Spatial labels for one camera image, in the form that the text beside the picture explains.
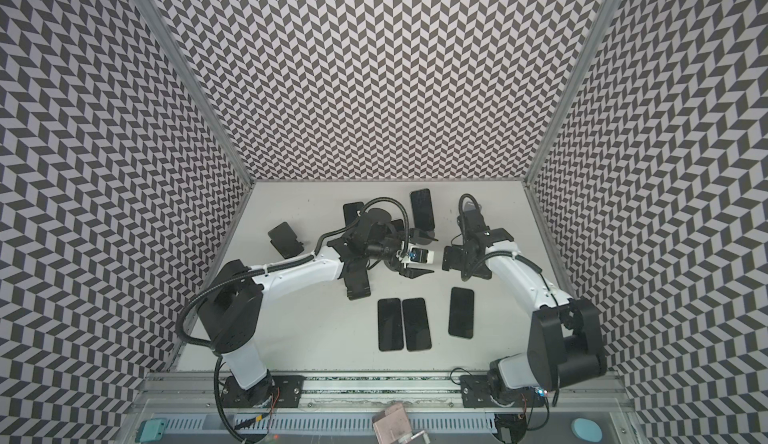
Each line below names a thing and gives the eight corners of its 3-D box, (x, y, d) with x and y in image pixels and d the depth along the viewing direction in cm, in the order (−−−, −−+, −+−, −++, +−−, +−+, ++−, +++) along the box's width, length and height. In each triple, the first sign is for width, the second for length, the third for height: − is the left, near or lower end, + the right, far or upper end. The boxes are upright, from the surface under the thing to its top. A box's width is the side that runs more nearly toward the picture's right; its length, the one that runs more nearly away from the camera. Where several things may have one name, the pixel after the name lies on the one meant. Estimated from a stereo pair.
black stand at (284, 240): (275, 247, 101) (264, 229, 93) (292, 236, 104) (282, 218, 95) (288, 262, 97) (277, 244, 89) (304, 250, 100) (295, 232, 92)
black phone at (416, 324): (406, 351, 81) (406, 349, 79) (402, 301, 90) (402, 298, 88) (431, 349, 81) (432, 347, 80) (424, 299, 90) (424, 296, 89)
